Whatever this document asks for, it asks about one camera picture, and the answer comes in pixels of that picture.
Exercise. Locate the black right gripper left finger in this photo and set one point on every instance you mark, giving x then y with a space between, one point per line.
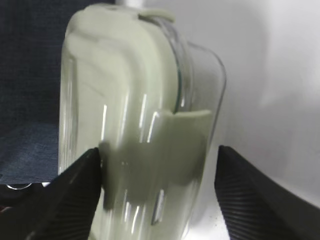
63 210

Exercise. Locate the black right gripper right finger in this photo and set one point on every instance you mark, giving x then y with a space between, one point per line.
254 207

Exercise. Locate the glass container with green lid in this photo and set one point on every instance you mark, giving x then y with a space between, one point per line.
149 100

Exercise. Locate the dark blue fabric bag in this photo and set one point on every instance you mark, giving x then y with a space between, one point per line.
31 38

